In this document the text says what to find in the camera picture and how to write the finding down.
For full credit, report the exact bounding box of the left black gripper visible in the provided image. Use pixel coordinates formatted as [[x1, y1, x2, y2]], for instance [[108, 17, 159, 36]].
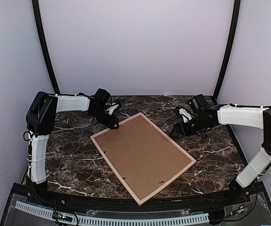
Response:
[[91, 107, 119, 129]]

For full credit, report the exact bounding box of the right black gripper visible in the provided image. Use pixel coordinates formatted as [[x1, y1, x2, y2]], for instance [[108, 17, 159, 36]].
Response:
[[170, 113, 210, 139]]

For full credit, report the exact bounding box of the pink wooden picture frame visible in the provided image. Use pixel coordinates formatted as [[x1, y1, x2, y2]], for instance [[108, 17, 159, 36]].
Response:
[[90, 112, 197, 207]]

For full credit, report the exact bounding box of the brown cardboard backing board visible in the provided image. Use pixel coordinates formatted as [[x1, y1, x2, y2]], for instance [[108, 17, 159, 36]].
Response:
[[93, 115, 194, 203]]

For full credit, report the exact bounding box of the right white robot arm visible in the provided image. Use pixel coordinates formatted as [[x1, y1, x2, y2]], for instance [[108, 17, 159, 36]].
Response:
[[170, 104, 271, 204]]

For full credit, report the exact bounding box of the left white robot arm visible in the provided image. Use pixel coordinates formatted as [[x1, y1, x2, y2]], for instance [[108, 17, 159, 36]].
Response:
[[23, 89, 121, 185]]

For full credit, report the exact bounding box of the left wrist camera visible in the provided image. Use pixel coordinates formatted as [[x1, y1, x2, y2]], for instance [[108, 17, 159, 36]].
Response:
[[93, 88, 121, 115]]

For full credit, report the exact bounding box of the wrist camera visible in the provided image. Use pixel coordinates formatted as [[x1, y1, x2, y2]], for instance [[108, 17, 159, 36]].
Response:
[[175, 94, 211, 123], [93, 88, 121, 115]]

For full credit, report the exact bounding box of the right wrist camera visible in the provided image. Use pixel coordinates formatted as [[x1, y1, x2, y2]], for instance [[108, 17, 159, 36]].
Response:
[[175, 94, 211, 123]]

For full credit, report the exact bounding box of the white slotted cable duct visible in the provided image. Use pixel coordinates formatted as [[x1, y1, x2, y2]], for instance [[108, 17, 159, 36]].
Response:
[[14, 201, 210, 226]]

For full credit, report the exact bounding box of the black front rail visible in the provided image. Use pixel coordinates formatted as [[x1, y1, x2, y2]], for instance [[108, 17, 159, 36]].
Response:
[[10, 182, 264, 213]]

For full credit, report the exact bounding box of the right black corner post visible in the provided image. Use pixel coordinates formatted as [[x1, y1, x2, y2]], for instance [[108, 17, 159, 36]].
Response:
[[213, 0, 241, 100]]

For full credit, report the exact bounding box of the black corner post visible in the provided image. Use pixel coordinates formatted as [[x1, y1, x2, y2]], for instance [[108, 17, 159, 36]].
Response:
[[32, 0, 61, 94], [213, 0, 241, 100]]

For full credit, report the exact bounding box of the left black corner post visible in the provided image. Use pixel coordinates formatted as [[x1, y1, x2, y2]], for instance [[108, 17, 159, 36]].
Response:
[[32, 0, 61, 94]]

